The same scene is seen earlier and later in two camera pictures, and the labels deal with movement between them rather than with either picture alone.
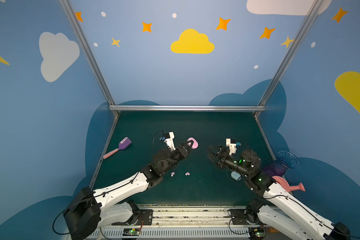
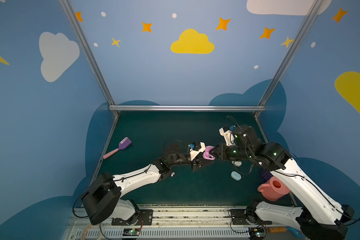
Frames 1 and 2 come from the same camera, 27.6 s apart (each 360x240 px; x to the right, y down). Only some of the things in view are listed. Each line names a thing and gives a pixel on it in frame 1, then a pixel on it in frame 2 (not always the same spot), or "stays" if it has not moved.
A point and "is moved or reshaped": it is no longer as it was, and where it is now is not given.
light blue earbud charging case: x=235 y=176 stays
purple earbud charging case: x=195 y=145 is moved or reshaped
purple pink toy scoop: x=124 y=143 stays
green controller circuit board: x=257 y=232 stays
